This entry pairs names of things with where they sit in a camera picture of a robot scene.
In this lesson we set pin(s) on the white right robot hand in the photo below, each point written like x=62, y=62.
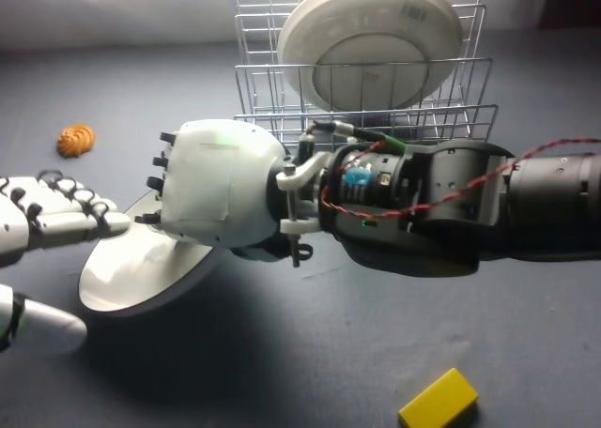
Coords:
x=216, y=184

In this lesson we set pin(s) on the white plate with smudges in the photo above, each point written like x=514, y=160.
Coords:
x=366, y=19

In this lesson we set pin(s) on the orange swirl cookie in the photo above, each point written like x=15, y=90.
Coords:
x=76, y=141

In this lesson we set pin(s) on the yellow rectangular block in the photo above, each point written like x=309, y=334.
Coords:
x=439, y=400

